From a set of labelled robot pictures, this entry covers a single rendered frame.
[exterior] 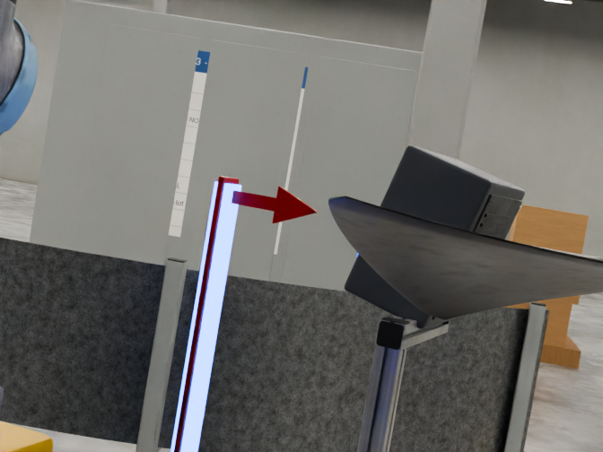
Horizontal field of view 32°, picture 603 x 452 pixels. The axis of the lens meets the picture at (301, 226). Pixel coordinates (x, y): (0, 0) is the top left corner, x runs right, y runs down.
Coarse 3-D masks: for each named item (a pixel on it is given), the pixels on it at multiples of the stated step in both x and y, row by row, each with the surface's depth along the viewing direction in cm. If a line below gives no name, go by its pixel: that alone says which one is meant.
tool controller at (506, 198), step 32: (416, 160) 121; (448, 160) 123; (416, 192) 121; (448, 192) 120; (480, 192) 118; (512, 192) 133; (448, 224) 120; (480, 224) 121; (352, 288) 124; (384, 288) 122; (416, 320) 121; (448, 320) 133
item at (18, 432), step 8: (0, 424) 46; (8, 424) 46; (0, 432) 45; (8, 432) 45; (16, 432) 45; (24, 432) 45; (32, 432) 46; (0, 440) 44; (8, 440) 44; (16, 440) 44; (24, 440) 44; (32, 440) 45; (40, 440) 45; (48, 440) 46; (0, 448) 43; (8, 448) 43; (16, 448) 43; (24, 448) 44; (32, 448) 44; (40, 448) 45; (48, 448) 45
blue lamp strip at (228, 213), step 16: (224, 192) 66; (224, 208) 66; (224, 224) 66; (224, 240) 67; (224, 256) 67; (224, 272) 68; (208, 288) 66; (208, 304) 66; (208, 320) 67; (208, 336) 67; (208, 352) 67; (208, 368) 68; (192, 384) 66; (208, 384) 68; (192, 400) 67; (192, 416) 67; (192, 432) 67; (192, 448) 68
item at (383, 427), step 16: (400, 320) 118; (384, 352) 117; (400, 352) 116; (384, 368) 117; (400, 368) 118; (384, 384) 116; (400, 384) 119; (368, 400) 117; (384, 400) 116; (368, 416) 117; (384, 416) 116; (368, 432) 117; (384, 432) 116; (368, 448) 118; (384, 448) 117
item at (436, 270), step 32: (352, 224) 58; (384, 224) 56; (416, 224) 54; (384, 256) 64; (416, 256) 63; (448, 256) 61; (480, 256) 60; (512, 256) 58; (544, 256) 54; (576, 256) 52; (416, 288) 69; (448, 288) 69; (480, 288) 68; (512, 288) 67; (544, 288) 66; (576, 288) 66
